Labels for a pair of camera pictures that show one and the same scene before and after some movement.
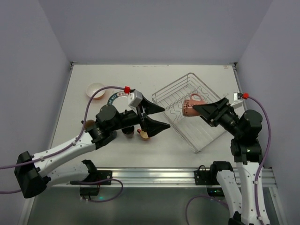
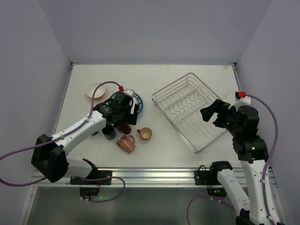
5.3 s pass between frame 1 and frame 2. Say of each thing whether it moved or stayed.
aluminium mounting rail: stayed
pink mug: moved
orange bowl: stayed
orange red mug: stayed
